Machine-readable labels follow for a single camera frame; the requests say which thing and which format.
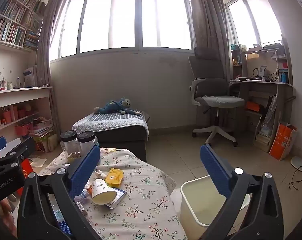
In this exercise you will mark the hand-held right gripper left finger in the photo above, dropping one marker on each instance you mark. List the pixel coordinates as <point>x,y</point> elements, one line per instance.
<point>84,170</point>

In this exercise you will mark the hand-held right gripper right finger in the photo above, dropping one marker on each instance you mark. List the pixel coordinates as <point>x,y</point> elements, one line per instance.
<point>215,172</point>

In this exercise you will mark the clear plastic bottle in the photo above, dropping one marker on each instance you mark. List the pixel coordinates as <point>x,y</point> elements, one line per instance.
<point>84,195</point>

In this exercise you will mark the white paper cup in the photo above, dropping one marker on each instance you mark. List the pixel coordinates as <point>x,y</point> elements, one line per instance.
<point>103,192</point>

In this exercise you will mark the white plastic trash bin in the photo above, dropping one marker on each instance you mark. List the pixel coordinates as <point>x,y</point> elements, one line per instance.
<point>203,200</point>

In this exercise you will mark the yellow tissue packet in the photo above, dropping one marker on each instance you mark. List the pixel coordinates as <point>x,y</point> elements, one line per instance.
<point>115,177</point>

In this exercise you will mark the blue and white packet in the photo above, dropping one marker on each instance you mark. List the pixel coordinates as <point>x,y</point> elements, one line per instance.
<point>119,196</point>

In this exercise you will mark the crumpled white wrapper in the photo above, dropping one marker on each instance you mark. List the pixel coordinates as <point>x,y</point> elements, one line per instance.
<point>101,173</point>

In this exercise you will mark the loose papers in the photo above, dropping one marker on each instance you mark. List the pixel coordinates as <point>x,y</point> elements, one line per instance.
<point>37,162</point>

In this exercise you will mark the red carton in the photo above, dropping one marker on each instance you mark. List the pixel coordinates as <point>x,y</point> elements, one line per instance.
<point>27,170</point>

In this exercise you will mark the clear jar with black lid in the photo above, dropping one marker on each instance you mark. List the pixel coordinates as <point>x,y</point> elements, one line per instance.
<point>68,142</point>
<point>87,140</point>

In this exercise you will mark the dark grey ottoman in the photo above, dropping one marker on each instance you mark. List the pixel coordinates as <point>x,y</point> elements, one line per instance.
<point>121,137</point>

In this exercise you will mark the dark printed packet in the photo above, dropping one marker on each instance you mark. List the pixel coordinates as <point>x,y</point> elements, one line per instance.
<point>61,217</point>

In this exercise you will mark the white quilted mat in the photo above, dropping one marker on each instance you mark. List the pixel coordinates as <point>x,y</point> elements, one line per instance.
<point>111,122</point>

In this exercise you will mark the white low shelf unit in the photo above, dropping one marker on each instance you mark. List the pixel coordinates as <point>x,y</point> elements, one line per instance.
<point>21,95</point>

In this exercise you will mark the blue stuffed monkey toy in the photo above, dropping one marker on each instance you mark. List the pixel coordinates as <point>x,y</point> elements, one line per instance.
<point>113,106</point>

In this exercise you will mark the floral tablecloth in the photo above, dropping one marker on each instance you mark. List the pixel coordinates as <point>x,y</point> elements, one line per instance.
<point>146,205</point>

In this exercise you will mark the orange paper bag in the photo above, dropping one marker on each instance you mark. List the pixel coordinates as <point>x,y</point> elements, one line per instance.
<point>282,142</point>

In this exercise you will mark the blue and white box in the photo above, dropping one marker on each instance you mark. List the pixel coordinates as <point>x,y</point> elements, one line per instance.
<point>29,76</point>

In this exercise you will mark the orange box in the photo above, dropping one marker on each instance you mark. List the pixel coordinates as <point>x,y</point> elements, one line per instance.
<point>253,106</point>

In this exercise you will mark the clear plastic bag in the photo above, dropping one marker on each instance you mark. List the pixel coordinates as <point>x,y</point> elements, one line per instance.
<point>269,115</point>

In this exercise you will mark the white bathroom scale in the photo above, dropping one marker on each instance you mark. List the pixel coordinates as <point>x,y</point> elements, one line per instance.
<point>299,163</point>

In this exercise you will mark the grey computer desk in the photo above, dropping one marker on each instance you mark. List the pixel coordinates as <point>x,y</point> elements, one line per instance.
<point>260,90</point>

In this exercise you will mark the grey office chair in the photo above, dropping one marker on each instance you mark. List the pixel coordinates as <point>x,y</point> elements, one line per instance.
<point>210,75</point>

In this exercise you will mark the grey curtain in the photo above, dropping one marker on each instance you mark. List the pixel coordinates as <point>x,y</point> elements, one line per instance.
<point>205,17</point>
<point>47,55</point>

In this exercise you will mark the white desktop device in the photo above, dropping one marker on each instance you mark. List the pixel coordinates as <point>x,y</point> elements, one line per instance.
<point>262,71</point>

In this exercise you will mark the blue bottle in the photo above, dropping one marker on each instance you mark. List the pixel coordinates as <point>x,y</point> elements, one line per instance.
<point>283,77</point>

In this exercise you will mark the row of books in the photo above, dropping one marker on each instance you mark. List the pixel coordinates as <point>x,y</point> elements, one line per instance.
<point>11,27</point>

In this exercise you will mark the large window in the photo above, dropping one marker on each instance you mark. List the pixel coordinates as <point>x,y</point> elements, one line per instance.
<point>121,20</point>

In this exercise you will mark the narrow side window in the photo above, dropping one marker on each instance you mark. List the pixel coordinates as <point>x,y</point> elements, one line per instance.
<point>253,20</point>

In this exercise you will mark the white wall bookshelf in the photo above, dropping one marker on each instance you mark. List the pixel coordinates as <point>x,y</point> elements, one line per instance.
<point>6,42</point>

